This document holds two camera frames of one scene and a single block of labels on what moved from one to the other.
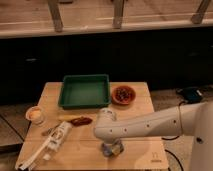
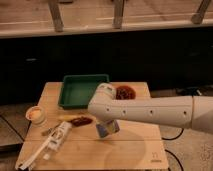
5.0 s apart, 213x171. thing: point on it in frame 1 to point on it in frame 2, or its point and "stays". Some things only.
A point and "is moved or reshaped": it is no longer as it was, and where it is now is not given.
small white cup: x=36 y=115 stays
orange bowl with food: x=123 y=95 stays
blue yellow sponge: x=112 y=150 is moved or reshaped
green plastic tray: x=85 y=91 stays
